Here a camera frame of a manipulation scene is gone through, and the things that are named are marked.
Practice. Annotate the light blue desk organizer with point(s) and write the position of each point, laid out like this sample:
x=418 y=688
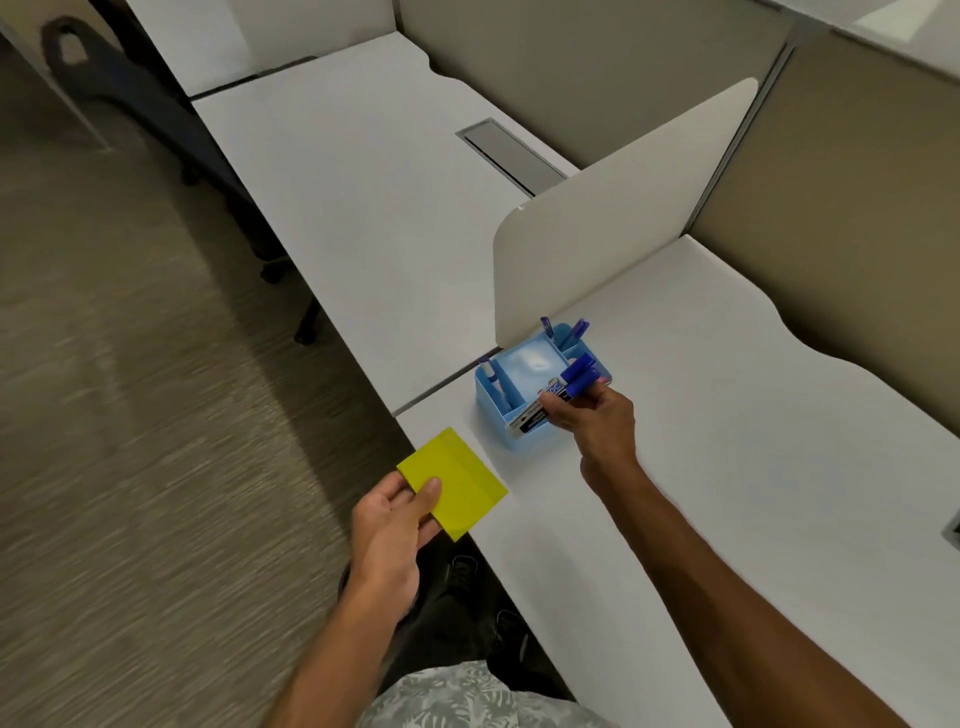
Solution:
x=525 y=367

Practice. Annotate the black office chair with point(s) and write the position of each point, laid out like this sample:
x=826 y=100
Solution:
x=172 y=127

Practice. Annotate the beige cubicle partition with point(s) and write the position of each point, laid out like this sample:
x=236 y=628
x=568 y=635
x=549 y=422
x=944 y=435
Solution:
x=847 y=202
x=600 y=67

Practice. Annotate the person's left hand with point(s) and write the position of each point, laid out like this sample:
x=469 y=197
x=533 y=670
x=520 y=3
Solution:
x=386 y=536

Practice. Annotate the person's left thumb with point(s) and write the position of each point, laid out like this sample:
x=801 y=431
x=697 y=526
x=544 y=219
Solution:
x=427 y=496

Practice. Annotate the person's right forearm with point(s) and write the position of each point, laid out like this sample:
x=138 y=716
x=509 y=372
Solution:
x=735 y=615

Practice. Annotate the person's black shoe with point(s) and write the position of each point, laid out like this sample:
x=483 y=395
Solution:
x=511 y=636
x=463 y=574

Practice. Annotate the person's patterned shirt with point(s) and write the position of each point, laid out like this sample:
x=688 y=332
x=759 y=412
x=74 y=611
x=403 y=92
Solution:
x=480 y=697

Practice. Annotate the yellow sticky note pad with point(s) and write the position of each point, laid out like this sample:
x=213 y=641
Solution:
x=454 y=480

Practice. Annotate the person's right thumb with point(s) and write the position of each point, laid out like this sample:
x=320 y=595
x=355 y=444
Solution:
x=559 y=411

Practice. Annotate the white desk divider panel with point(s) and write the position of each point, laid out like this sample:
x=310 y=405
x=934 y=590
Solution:
x=622 y=210

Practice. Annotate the blue cap whiteboard marker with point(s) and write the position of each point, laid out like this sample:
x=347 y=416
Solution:
x=490 y=373
x=579 y=330
x=583 y=382
x=551 y=394
x=548 y=328

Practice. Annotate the person's right hand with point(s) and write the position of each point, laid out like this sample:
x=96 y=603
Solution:
x=604 y=439

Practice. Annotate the person's dark trousers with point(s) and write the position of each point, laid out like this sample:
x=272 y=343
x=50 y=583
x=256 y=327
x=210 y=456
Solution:
x=457 y=630

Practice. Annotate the person's left forearm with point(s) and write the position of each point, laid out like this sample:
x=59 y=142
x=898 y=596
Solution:
x=337 y=660

